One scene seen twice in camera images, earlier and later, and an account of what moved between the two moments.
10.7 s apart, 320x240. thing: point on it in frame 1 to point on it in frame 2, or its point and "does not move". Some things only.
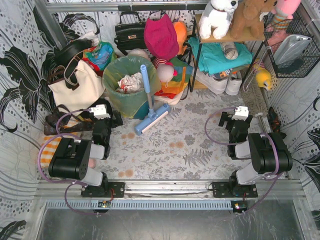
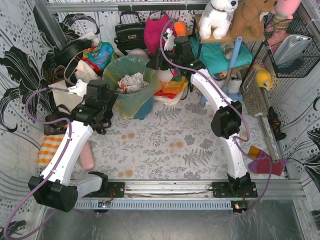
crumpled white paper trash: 131,84 does not move
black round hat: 63,54 does not move
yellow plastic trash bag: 127,105 does not move
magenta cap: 161,38 does not move
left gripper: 116,119 to 105,110
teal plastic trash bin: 143,112 does not move
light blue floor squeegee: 154,115 to 233,97
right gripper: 223,119 to 155,63
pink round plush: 166,72 does not move
